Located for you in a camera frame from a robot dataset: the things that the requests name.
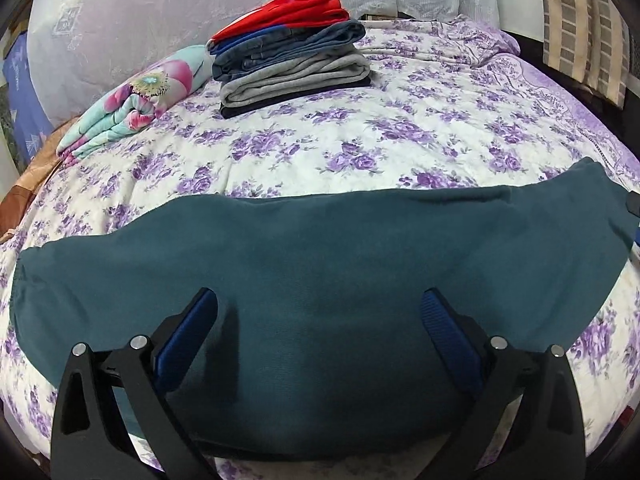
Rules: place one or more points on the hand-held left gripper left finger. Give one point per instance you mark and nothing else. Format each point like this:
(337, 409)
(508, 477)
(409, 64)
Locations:
(187, 332)

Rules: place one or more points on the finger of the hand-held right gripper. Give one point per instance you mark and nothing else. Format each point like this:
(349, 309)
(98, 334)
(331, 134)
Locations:
(636, 237)

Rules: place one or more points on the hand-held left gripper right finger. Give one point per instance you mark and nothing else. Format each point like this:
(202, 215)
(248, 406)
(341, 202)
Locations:
(447, 332)

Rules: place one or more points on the teal fleece pants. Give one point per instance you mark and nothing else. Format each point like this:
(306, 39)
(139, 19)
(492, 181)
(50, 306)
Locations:
(325, 260)

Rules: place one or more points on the brown satin cushion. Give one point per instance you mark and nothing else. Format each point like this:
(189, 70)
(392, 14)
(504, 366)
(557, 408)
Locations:
(20, 200)

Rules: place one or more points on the beige striped curtain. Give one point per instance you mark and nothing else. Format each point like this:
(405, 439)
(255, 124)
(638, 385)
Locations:
(575, 25)

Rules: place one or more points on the purple floral bedspread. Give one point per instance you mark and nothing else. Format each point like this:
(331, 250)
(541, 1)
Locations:
(400, 110)

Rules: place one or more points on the folded black garment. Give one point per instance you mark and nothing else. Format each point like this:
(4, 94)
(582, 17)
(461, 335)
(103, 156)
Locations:
(250, 108)

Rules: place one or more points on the folded floral blanket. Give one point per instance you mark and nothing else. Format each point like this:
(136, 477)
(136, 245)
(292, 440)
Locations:
(150, 85)

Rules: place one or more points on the folded grey sweatpants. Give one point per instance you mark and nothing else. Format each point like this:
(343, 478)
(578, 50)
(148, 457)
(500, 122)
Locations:
(300, 77)

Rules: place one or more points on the blue patterned cloth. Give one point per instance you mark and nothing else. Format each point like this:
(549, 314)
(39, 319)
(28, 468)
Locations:
(25, 90)

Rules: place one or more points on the blue folded garment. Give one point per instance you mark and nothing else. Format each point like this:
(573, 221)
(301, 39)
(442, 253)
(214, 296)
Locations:
(250, 37)

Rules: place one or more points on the folded blue jeans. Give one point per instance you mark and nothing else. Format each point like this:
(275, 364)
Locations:
(325, 40)

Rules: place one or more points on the white embroidered quilt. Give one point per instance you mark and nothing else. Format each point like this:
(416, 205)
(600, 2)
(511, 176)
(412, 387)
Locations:
(150, 10)

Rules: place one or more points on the red folded garment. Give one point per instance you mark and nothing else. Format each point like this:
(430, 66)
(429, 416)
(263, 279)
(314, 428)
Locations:
(300, 10)

